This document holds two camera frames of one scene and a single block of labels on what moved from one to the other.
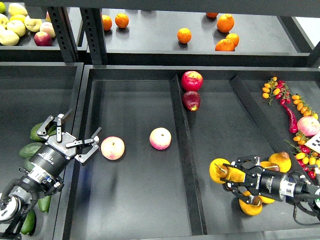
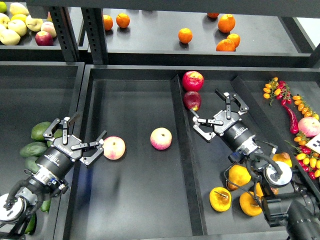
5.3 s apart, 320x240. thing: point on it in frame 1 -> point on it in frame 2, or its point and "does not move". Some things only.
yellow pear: [217, 171] -> [220, 199]
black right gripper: [258, 181] -> [233, 131]
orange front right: [225, 45] does not move
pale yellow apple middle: [18, 27] does not move
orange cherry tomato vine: [303, 106] does not move
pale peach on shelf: [47, 27] does not move
